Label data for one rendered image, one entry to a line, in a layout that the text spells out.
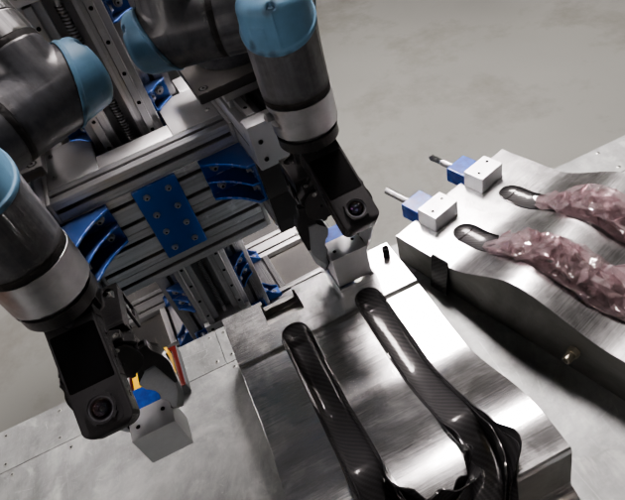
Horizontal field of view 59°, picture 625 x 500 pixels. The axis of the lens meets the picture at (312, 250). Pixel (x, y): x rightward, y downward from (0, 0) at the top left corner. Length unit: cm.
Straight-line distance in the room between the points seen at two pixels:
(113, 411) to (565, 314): 51
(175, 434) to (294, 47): 42
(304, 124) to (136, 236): 61
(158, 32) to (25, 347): 184
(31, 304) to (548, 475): 48
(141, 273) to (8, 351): 130
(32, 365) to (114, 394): 180
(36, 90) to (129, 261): 65
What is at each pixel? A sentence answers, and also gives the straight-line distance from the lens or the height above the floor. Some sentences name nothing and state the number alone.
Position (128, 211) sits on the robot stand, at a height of 87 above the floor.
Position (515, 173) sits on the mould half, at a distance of 95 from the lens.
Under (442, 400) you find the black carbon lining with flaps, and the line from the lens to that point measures 63.
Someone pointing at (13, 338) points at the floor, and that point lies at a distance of 245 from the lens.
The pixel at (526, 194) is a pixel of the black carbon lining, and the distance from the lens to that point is 92.
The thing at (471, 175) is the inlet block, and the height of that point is 88.
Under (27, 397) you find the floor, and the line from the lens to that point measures 222.
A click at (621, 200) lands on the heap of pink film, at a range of 83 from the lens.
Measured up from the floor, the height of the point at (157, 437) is 95.
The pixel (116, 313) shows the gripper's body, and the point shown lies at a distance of 57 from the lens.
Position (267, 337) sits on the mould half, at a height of 89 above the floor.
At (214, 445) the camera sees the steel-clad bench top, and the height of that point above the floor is 80.
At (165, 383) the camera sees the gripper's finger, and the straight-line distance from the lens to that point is 61.
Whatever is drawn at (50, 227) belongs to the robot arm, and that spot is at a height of 122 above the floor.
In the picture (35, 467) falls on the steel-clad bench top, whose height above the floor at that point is 80.
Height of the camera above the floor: 146
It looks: 44 degrees down
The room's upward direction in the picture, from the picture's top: 18 degrees counter-clockwise
